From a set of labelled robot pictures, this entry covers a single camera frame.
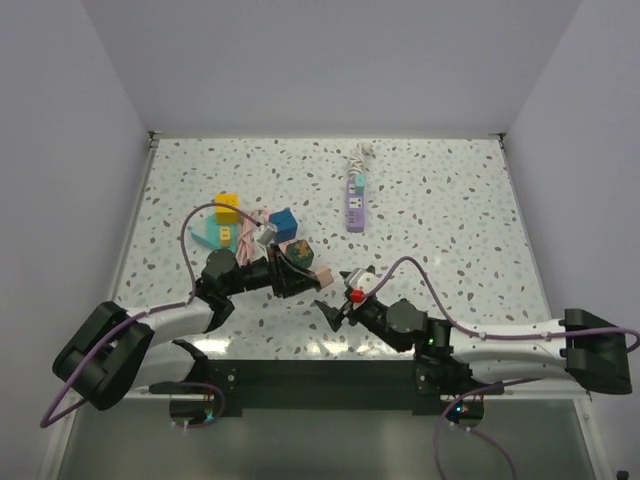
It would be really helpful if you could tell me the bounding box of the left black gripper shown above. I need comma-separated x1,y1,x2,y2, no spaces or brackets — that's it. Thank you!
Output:
223,242,319,297

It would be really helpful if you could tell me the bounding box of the dark green cube socket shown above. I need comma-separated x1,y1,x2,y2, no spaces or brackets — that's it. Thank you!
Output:
285,239,315,268

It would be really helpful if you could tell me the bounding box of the small pink plug adapter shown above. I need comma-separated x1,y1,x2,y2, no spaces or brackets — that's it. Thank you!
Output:
314,266,334,290

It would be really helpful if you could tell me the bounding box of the blue cube socket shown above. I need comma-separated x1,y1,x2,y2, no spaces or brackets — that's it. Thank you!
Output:
269,208,298,244

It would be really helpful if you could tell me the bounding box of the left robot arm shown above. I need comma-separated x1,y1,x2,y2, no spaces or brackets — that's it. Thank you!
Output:
52,246,333,410

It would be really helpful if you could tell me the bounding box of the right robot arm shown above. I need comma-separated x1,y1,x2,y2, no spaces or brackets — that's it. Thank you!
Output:
315,268,632,395

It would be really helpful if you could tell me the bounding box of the small yellow adapter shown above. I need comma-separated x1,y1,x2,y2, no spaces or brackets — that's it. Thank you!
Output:
219,226,233,248

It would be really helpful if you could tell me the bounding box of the yellow cube socket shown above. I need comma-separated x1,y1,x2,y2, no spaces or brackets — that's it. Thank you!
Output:
214,193,240,225

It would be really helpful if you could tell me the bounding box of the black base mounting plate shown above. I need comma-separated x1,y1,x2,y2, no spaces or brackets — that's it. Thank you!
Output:
150,341,481,419

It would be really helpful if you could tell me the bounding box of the purple power strip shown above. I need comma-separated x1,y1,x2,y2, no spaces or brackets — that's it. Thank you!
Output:
346,174,366,233

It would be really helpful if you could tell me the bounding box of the teal power strip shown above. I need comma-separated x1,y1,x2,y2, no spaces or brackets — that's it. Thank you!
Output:
187,215,237,252

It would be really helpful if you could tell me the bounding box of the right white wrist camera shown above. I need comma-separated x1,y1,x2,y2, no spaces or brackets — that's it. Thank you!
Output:
344,268,377,305

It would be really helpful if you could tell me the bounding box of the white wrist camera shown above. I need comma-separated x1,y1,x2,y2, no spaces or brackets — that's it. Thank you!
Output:
344,268,377,305
254,222,278,247

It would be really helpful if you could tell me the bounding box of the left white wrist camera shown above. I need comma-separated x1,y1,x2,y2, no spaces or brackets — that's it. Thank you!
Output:
254,222,278,247

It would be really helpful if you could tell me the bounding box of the pink coiled cord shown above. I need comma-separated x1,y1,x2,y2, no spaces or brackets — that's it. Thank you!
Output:
235,208,271,266

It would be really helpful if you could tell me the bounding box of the striped braided cord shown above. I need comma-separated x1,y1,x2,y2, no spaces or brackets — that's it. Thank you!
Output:
347,142,374,176

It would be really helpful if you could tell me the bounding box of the aluminium rail frame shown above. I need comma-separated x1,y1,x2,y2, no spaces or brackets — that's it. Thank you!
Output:
40,138,595,479

